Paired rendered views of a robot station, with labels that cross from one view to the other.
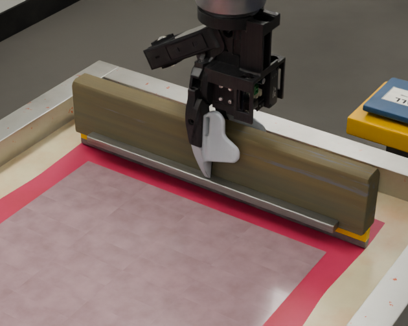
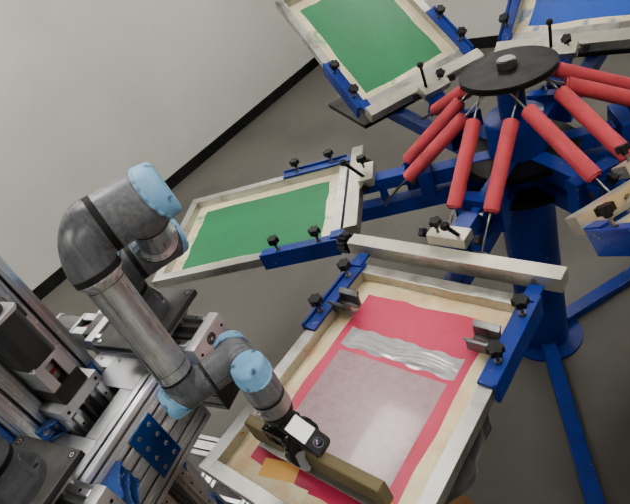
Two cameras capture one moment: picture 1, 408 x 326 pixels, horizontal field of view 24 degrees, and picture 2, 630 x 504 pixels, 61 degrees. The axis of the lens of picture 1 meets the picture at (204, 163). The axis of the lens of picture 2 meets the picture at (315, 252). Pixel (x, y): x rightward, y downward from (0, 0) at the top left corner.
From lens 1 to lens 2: 173 cm
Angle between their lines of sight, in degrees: 110
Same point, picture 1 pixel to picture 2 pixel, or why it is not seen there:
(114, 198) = (369, 457)
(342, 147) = (252, 489)
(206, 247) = (326, 428)
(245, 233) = not seen: hidden behind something
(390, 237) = (250, 447)
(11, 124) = (430, 490)
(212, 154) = not seen: hidden behind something
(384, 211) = (247, 464)
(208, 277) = (326, 411)
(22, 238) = (407, 422)
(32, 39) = not seen: outside the picture
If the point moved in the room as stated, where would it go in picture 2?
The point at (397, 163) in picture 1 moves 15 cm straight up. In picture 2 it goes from (231, 478) to (202, 445)
